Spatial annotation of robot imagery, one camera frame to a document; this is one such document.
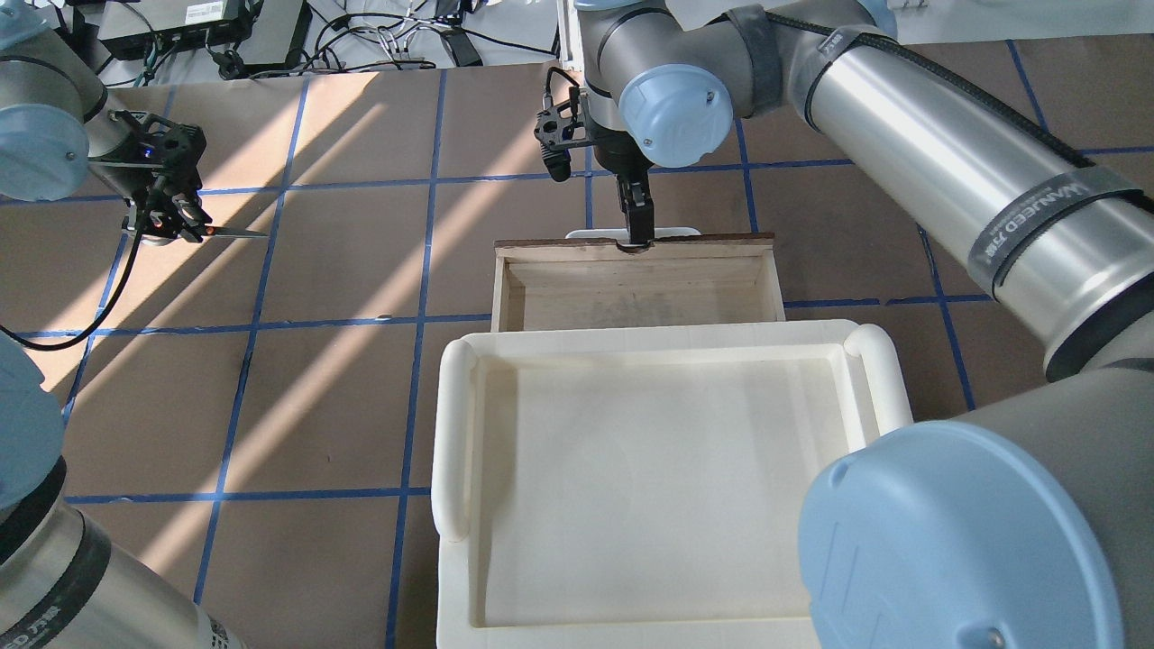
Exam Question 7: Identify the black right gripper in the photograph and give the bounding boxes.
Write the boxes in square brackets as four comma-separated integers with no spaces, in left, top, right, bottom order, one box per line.
[589,126,655,247]

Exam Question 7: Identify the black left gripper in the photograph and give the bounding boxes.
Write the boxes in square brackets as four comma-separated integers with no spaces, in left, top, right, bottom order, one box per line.
[90,110,213,245]

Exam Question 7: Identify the red and white scissors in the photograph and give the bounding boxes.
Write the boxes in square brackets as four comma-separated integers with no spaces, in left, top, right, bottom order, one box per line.
[164,206,268,241]

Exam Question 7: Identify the wooden drawer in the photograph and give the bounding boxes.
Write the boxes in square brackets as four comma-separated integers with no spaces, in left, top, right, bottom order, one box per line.
[490,231,784,333]

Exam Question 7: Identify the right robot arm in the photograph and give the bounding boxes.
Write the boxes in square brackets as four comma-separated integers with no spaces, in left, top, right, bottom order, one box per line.
[580,1,1151,648]

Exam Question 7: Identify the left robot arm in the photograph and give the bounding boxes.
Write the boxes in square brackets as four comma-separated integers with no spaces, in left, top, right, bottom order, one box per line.
[3,1,246,648]

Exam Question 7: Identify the white plastic tray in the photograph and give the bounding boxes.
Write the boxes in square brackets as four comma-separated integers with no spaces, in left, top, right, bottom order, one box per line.
[430,319,912,648]

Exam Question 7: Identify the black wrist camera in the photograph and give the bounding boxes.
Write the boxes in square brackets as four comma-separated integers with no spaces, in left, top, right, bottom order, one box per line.
[533,66,589,182]

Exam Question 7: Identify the aluminium frame post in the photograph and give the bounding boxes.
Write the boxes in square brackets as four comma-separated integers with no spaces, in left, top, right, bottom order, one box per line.
[556,0,584,70]

